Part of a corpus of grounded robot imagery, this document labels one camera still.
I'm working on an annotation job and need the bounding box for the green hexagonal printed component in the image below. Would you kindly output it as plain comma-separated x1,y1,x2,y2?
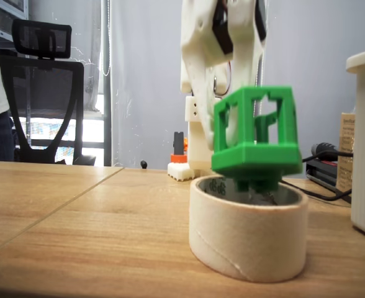
211,85,304,192

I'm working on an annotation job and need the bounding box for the orange and black table clamp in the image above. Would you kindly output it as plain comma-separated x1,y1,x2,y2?
169,131,189,165

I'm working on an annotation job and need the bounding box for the brown cardboard box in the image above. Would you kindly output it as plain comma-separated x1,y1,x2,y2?
336,111,356,195

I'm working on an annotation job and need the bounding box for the black power supply box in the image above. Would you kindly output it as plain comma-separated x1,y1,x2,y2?
305,158,353,204

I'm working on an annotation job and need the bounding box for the black mesh office chair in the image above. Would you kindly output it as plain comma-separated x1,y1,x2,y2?
0,18,97,166

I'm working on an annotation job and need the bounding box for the beige masking tape roll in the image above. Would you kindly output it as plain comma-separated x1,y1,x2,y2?
188,175,310,283

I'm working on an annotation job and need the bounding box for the grey metal shelf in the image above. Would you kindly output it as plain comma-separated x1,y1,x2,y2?
0,0,30,58

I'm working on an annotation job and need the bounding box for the black cable plug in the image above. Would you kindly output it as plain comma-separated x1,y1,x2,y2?
311,142,354,158

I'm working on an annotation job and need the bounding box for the black power cable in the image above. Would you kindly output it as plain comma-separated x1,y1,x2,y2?
280,155,354,202

